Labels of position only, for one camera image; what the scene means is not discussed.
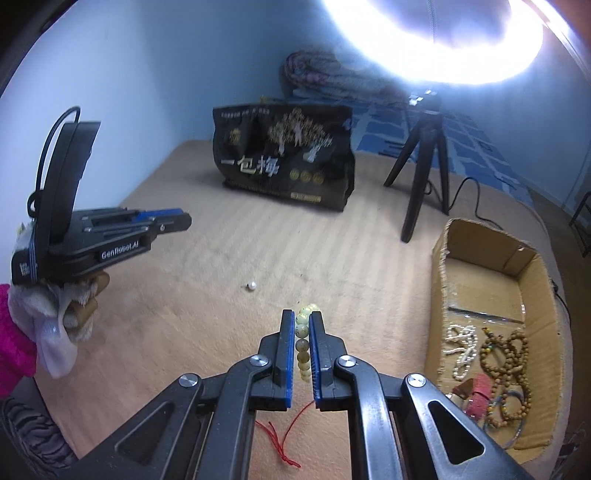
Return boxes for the black light cable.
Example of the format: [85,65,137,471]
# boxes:
[424,176,571,319]

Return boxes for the black mini tripod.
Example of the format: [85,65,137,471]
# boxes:
[384,90,450,243]

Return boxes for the black plum snack bag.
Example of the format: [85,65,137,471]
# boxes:
[212,103,356,212]

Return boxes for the left hand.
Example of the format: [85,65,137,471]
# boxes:
[56,270,110,343]

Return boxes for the blue bangle bracelet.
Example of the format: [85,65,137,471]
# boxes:
[482,389,528,451]

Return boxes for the red leather strap watch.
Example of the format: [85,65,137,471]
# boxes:
[451,373,492,421]

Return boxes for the white pearl bead necklace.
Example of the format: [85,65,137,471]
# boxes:
[445,323,479,381]

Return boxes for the black metal rack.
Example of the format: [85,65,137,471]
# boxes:
[569,191,591,258]

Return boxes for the pink sleeve forearm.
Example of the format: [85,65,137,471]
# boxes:
[0,284,37,399]

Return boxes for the brown cardboard box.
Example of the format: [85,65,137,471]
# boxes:
[425,219,566,464]

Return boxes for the red string cord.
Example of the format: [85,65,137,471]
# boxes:
[254,399,318,469]

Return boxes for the brown wooden bead mala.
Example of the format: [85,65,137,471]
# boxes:
[479,327,533,429]

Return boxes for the blue checkered bed sheet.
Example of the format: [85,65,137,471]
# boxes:
[288,96,533,206]

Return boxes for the pale jade bead bracelet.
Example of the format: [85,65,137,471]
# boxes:
[293,302,321,382]

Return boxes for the folded floral quilt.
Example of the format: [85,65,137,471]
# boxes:
[283,50,406,105]

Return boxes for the white ring light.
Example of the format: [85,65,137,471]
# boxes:
[322,1,543,86]

